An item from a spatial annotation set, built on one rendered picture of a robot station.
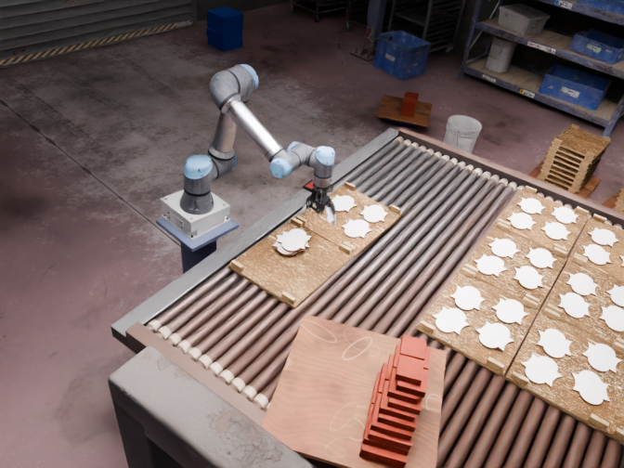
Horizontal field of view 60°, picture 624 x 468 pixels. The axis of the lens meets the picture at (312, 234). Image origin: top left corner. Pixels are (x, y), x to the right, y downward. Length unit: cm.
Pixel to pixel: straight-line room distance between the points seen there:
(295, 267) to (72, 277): 181
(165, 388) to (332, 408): 142
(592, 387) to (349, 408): 90
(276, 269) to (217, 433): 196
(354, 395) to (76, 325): 203
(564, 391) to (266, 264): 120
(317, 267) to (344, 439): 84
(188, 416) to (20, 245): 375
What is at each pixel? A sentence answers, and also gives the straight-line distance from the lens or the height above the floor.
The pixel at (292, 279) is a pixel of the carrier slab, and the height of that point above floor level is 94.
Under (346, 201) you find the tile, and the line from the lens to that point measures 263.
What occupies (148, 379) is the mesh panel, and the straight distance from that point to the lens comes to 31.
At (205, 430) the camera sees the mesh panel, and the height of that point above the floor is 221.
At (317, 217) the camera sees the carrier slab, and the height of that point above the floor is 94.
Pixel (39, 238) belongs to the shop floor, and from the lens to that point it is 404.
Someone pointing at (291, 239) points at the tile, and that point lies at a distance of 231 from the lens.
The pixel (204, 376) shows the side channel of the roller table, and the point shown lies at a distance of 187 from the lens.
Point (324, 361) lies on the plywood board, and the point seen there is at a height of 104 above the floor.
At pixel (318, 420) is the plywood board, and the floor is 104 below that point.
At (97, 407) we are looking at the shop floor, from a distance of 303.
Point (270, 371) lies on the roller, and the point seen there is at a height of 92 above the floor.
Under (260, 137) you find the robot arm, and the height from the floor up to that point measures 143.
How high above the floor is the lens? 246
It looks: 39 degrees down
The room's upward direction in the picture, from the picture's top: 7 degrees clockwise
